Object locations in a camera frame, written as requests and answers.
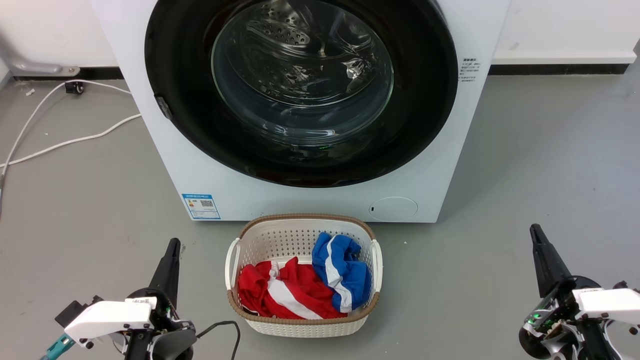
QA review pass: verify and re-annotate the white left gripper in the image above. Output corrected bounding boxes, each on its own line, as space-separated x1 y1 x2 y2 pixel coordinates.
64 238 197 360

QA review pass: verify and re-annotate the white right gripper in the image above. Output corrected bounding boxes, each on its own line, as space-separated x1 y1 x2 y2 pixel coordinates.
518 223 640 360

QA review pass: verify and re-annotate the black round glass washer door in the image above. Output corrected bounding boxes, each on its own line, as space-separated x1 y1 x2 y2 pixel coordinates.
144 0 459 189

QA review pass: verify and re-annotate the white front-load washing machine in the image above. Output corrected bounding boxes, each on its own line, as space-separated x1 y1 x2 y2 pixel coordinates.
90 0 512 224

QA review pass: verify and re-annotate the blue energy label sticker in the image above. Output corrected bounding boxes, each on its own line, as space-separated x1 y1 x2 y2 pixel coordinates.
181 193 221 221

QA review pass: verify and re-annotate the red white striped garment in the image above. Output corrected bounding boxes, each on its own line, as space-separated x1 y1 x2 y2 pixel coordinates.
237 256 349 320

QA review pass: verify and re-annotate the white perforated laundry basket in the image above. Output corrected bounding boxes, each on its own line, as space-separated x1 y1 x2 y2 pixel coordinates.
224 213 384 339

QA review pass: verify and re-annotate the round white filter cover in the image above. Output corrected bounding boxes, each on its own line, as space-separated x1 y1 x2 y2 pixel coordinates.
369 196 419 222

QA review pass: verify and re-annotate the blue white striped garment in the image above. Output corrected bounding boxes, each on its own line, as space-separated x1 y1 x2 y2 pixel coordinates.
311 231 373 313

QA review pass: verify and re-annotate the black text info sticker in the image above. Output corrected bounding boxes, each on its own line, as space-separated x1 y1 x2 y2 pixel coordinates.
460 57 482 83

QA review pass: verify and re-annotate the teal left cable connector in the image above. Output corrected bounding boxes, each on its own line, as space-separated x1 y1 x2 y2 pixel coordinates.
41 333 76 360

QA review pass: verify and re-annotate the white floor cable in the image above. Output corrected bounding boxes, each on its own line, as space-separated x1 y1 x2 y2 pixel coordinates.
0 79 133 221
0 113 143 169

